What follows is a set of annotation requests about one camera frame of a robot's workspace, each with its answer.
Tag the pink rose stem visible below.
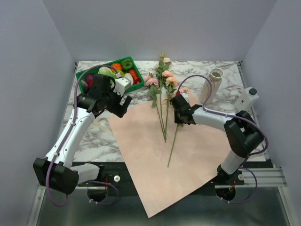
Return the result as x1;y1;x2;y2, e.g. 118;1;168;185
167;123;184;168

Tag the beige ribbon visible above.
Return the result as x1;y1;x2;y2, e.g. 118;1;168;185
91;117;112;134

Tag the pink flower bouquet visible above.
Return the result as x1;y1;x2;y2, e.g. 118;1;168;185
143;72;168;143

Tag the peach rose stem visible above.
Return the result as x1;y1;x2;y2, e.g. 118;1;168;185
162;70;178;135

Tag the white rose stem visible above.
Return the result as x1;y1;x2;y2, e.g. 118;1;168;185
155;53;172;73

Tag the pink wrapping paper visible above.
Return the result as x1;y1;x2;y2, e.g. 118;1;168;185
108;102;230;217

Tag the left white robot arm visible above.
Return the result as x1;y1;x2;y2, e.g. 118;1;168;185
33;74;132;195

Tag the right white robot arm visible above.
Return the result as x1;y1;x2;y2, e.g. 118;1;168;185
170;94;269;185

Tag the white ceramic vase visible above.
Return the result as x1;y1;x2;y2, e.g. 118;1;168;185
199;68;223;104

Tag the purple eggplant toy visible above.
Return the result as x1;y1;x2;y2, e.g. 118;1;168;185
81;80;89;92

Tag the purple onion toy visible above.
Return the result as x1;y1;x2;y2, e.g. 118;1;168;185
85;73;94;86

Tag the green lettuce toy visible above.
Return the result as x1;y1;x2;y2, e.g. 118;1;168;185
98;66;117;79

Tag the lime green fruit toy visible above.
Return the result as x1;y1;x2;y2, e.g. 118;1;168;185
117;69;124;77

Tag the white egg-shaped vegetable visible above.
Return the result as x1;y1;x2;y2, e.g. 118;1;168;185
124;73;134;85

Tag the orange pumpkin toy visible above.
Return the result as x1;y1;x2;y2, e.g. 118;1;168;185
111;63;122;71

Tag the red chili pepper toy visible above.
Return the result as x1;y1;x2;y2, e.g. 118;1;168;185
128;69;139;84

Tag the green plastic tray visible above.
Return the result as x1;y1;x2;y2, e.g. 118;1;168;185
76;56;144;94

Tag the green bell pepper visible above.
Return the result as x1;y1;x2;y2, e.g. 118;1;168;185
120;58;133;71

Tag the white spray bottle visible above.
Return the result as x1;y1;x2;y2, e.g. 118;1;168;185
234;87;259;112

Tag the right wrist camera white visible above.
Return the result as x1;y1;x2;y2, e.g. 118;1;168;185
176;89;189;102

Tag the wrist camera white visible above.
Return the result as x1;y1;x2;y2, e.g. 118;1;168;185
113;77;132;97
176;89;189;102

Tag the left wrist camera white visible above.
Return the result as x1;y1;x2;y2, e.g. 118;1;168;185
113;77;132;97

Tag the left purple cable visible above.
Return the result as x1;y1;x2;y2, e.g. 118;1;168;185
45;65;120;207

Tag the purple cable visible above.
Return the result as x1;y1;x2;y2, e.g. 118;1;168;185
45;65;120;207
176;75;269;204

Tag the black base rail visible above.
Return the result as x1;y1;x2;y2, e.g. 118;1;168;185
78;161;271;200

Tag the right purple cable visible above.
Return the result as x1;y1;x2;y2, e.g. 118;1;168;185
176;75;269;204

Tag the aluminium frame rail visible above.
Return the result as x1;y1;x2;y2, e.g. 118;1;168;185
27;168;289;226

